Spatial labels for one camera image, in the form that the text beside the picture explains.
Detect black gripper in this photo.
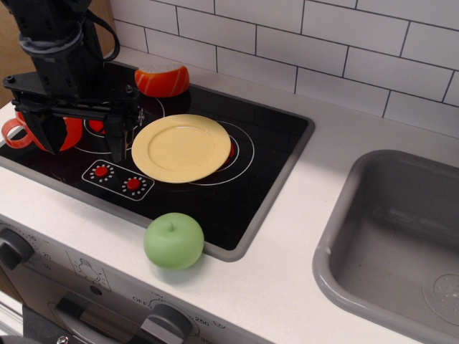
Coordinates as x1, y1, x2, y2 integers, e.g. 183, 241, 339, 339
2, 42, 140, 162

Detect orange plastic cup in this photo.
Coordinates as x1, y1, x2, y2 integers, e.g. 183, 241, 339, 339
1, 112, 82, 151

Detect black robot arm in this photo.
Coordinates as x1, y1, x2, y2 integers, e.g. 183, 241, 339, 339
3, 1, 143, 162

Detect yellow plastic plate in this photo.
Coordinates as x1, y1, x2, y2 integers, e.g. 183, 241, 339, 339
131, 114, 231, 183

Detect salmon sushi toy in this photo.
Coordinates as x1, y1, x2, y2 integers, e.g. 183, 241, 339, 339
134, 64, 190, 97

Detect grey left oven knob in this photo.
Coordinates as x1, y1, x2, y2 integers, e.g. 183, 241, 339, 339
1, 228, 34, 270

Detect grey oven knob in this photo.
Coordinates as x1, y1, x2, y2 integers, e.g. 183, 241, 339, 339
1, 228, 34, 270
140, 304, 192, 344

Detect green toy apple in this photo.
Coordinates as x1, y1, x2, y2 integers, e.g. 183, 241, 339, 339
143, 212, 204, 270

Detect black toy stovetop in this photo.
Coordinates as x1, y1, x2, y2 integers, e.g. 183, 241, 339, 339
1, 86, 314, 262

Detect grey right oven knob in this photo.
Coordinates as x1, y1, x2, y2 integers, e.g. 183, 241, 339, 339
140, 304, 192, 344

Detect grey toy sink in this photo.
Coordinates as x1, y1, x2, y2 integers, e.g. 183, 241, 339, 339
313, 150, 458, 343

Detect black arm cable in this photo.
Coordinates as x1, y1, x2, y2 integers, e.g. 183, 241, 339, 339
85, 9, 120, 62

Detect grey oven door handle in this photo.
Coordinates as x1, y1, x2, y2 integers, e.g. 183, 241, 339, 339
54, 298, 139, 343

